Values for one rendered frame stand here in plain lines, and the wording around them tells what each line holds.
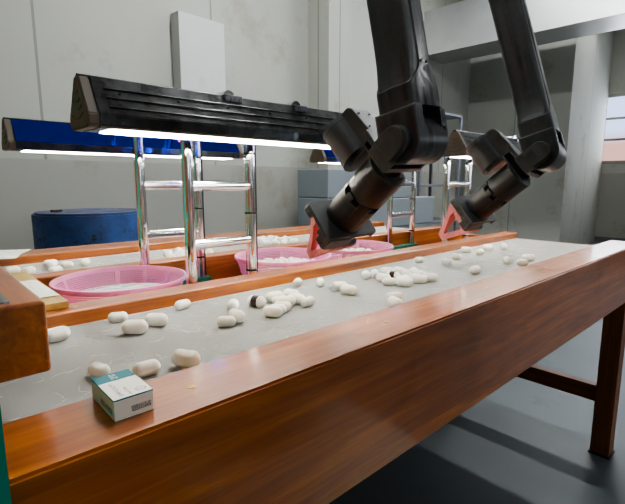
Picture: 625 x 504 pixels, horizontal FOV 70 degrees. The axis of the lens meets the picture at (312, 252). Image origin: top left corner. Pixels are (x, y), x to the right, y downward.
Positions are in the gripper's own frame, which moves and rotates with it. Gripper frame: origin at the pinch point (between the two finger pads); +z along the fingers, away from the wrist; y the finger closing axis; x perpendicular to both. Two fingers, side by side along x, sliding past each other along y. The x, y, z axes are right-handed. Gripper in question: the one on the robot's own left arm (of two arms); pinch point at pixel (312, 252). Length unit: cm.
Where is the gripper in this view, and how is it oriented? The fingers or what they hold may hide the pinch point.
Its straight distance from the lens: 71.0
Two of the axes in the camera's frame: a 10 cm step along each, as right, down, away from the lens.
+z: -5.1, 5.5, 6.6
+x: 4.5, 8.2, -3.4
